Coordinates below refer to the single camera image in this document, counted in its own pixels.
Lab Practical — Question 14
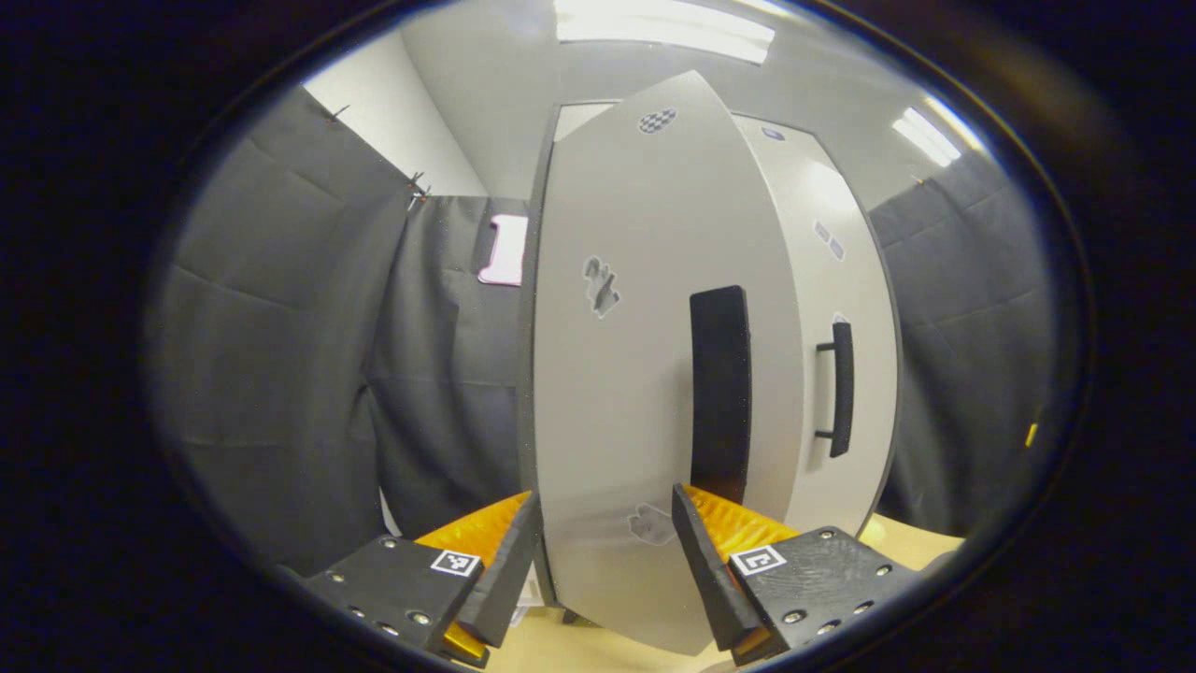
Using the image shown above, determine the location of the grey white cabinet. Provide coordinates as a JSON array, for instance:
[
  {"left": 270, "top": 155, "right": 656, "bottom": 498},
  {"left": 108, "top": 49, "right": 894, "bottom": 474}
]
[{"left": 517, "top": 98, "right": 903, "bottom": 623}]

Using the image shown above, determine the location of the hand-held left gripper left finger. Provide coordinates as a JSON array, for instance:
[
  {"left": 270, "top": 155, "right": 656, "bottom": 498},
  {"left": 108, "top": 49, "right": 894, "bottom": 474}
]
[{"left": 304, "top": 491, "right": 546, "bottom": 666}]

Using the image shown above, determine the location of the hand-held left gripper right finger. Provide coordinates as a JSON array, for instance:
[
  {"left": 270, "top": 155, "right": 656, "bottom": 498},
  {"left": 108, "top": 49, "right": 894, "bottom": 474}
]
[{"left": 673, "top": 482, "right": 921, "bottom": 666}]

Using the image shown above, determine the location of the black backdrop cloth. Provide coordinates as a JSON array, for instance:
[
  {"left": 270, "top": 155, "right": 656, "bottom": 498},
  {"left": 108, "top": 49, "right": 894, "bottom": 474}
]
[{"left": 149, "top": 84, "right": 1061, "bottom": 576}]

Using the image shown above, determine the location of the black right door handle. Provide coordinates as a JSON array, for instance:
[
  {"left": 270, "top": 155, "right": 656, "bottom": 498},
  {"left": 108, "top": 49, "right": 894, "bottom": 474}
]
[{"left": 815, "top": 322, "right": 856, "bottom": 459}]

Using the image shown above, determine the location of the small ceiling light panel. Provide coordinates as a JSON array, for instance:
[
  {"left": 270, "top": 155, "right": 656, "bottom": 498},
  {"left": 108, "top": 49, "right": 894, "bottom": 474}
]
[{"left": 890, "top": 106, "right": 963, "bottom": 169}]

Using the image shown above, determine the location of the white cabinet door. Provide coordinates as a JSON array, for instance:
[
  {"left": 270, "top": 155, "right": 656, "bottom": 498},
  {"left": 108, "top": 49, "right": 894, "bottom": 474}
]
[
  {"left": 533, "top": 70, "right": 806, "bottom": 655},
  {"left": 733, "top": 114, "right": 900, "bottom": 538}
]

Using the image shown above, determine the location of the large ceiling light panel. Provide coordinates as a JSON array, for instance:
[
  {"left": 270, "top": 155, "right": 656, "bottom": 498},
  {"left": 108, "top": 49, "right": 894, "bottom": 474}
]
[{"left": 553, "top": 0, "right": 776, "bottom": 64}]

